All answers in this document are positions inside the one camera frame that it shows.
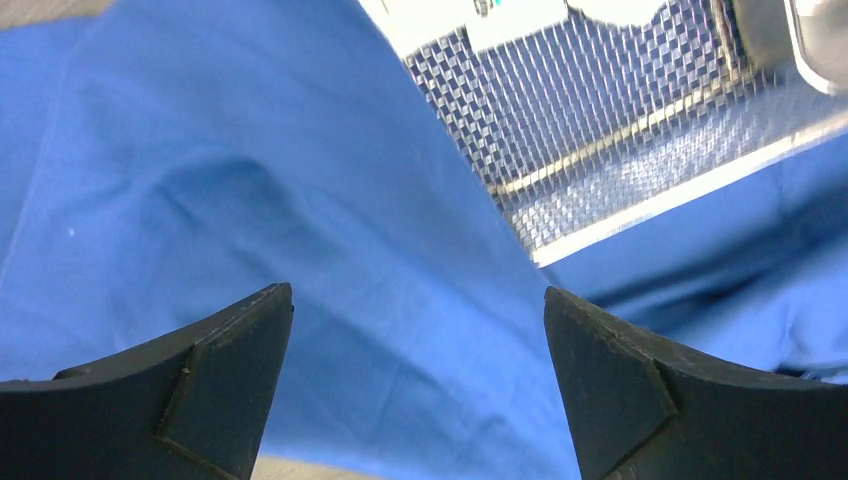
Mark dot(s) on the stainless steel inner tray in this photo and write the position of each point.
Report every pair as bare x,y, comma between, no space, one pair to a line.
811,34

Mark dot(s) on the blue surgical drape cloth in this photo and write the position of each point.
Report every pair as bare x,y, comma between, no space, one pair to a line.
168,158

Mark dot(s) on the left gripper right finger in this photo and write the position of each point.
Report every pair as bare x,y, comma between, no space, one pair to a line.
641,406

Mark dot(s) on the metal mesh instrument basket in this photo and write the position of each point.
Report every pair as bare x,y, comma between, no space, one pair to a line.
623,111

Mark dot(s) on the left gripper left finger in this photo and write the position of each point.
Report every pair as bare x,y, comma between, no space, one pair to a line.
191,404

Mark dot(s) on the white sterile packet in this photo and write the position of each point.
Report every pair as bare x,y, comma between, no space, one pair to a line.
497,22

